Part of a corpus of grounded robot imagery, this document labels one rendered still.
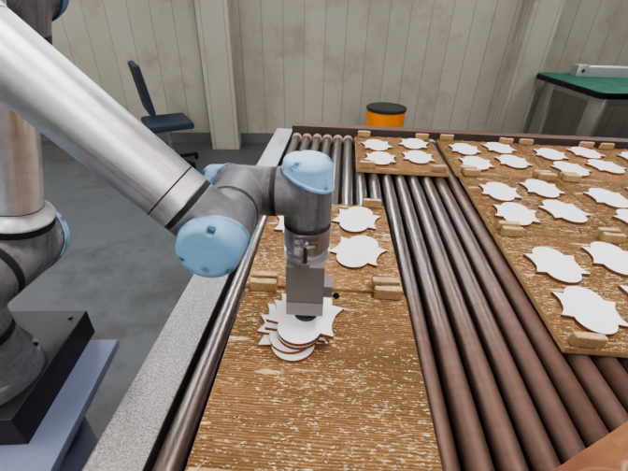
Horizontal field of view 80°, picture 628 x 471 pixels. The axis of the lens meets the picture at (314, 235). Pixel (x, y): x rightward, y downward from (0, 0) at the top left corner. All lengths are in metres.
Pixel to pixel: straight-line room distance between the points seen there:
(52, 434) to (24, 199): 0.38
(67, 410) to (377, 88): 4.25
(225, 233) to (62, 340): 0.51
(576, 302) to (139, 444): 0.87
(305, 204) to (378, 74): 4.08
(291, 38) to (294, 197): 3.95
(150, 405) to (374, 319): 0.42
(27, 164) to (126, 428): 0.42
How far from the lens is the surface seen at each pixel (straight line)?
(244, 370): 0.69
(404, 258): 0.99
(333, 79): 4.51
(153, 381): 0.74
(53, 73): 0.46
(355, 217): 1.09
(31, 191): 0.73
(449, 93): 4.86
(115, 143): 0.44
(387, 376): 0.69
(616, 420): 0.83
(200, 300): 0.86
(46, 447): 0.79
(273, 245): 0.97
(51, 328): 0.89
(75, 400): 0.83
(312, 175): 0.52
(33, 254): 0.77
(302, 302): 0.64
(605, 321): 0.96
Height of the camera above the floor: 1.47
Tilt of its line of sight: 32 degrees down
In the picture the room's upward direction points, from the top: 2 degrees clockwise
